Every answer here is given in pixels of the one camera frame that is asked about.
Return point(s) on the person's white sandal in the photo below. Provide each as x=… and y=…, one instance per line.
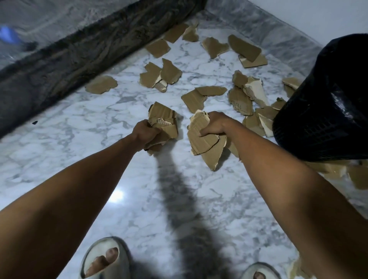
x=122, y=258
x=270, y=273

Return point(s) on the black bin with liner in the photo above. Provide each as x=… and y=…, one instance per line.
x=310, y=129

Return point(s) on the torn brown paper handful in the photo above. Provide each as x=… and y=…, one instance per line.
x=201, y=140
x=164, y=115

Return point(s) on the person's left forearm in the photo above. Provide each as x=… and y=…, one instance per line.
x=57, y=215

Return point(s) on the person's right hand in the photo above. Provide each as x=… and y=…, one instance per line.
x=222, y=123

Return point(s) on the person's right forearm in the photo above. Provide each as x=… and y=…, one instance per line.
x=302, y=201

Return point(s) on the person's left hand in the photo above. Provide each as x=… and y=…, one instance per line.
x=145, y=133

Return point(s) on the brown paper pieces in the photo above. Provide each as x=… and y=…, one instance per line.
x=100, y=84

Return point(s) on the person's left white sandal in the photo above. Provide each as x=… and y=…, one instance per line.
x=122, y=258

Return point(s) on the person's right white sandal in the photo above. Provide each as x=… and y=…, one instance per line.
x=270, y=273

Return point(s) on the grey granite staircase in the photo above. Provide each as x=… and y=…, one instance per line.
x=72, y=57

